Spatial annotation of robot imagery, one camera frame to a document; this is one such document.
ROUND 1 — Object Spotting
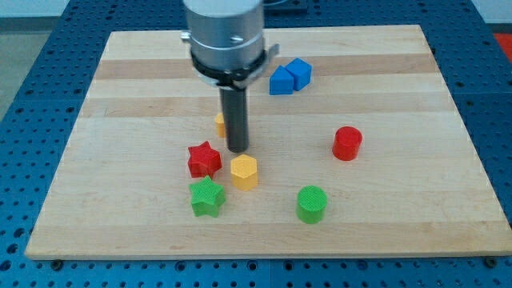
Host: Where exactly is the black clamp ring with bracket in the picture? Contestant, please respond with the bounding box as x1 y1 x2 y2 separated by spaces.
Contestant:
180 30 280 91

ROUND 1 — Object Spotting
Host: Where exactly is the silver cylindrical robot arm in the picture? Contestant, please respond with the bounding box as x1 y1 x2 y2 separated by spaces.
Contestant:
182 0 265 70

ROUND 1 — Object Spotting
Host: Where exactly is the green star block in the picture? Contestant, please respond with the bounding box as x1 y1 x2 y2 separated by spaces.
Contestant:
189 176 226 218

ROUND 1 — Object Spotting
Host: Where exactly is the red cylinder block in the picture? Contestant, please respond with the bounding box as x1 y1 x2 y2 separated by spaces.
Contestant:
332 126 362 161

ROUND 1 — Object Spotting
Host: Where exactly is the blue cube block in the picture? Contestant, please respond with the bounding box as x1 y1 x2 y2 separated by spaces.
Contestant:
285 58 312 91

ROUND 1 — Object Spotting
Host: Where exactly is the wooden board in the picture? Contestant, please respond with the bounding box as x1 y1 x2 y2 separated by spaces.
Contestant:
25 25 511 260

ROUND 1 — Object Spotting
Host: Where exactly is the yellow hexagon block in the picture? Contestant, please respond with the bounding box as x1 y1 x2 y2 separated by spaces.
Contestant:
230 154 258 191

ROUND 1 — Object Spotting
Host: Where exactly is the red star block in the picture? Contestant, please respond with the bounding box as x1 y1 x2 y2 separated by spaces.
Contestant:
187 141 222 178

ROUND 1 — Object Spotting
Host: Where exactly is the green cylinder block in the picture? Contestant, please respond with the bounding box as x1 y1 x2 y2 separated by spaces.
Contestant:
296 186 328 224

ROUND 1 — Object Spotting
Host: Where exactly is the yellow block behind rod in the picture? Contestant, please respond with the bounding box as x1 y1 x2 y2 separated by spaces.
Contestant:
214 113 226 138

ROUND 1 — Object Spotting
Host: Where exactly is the blue pentagon block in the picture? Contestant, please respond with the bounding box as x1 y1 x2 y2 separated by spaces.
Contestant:
269 66 294 95

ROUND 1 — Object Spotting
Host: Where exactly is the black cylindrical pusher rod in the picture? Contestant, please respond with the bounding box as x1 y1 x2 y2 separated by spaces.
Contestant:
219 89 249 153

